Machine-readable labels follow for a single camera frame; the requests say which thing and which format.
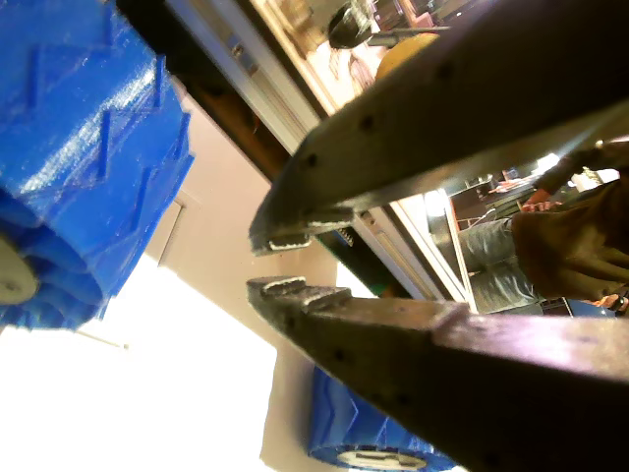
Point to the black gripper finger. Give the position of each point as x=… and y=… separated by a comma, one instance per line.
x=467, y=373
x=442, y=123

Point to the small yellow ball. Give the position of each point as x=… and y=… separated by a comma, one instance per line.
x=400, y=54

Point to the blue rover wheel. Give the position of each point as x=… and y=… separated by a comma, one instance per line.
x=83, y=162
x=344, y=428

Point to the person in brown sweater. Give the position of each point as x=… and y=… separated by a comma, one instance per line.
x=565, y=246

